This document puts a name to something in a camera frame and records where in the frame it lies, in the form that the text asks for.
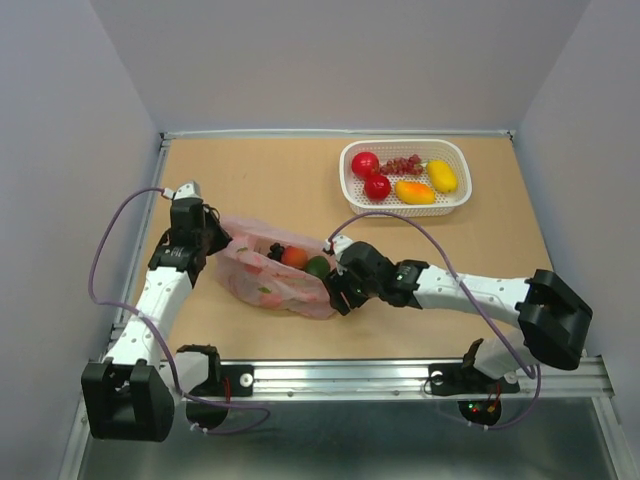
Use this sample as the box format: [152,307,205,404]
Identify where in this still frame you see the pink plastic bag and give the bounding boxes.
[214,216,335,320]

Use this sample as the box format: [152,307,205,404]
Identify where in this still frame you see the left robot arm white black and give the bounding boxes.
[81,187,231,442]

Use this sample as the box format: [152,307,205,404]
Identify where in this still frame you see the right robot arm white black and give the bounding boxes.
[323,235,593,390]

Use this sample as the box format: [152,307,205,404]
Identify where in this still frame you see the green lime fruit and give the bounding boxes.
[304,255,331,279]

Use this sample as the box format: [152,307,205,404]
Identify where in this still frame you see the orange peach fruit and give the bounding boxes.
[281,246,309,270]

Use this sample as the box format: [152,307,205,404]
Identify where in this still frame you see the yellow lemon fruit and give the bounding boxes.
[426,160,458,194]

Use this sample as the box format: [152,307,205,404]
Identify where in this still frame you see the dark grape bunch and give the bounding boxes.
[267,243,286,262]

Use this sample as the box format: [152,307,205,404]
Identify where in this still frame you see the red apple lower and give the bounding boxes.
[363,174,391,202]

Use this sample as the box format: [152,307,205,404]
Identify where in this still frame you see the red apple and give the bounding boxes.
[363,174,391,202]
[351,151,380,179]

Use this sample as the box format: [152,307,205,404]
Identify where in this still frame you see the orange yellow mango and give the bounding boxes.
[394,180,436,205]

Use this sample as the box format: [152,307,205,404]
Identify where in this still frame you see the white plastic basket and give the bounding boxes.
[339,139,473,217]

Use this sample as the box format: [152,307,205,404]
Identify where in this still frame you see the red apple upper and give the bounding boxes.
[351,151,380,179]

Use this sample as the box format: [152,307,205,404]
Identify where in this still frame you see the red grape bunch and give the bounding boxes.
[379,154,424,176]

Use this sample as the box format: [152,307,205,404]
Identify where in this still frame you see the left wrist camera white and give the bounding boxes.
[161,181,202,201]

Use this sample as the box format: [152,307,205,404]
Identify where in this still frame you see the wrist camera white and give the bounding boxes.
[161,181,202,201]
[323,234,353,264]

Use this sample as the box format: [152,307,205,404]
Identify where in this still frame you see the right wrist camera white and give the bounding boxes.
[323,234,353,264]

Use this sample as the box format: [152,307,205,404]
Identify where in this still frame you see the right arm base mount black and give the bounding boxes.
[422,339,520,397]

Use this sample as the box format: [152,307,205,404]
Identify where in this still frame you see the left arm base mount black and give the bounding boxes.
[174,344,255,400]

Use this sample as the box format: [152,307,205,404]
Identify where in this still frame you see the aluminium front rail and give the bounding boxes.
[221,358,614,403]

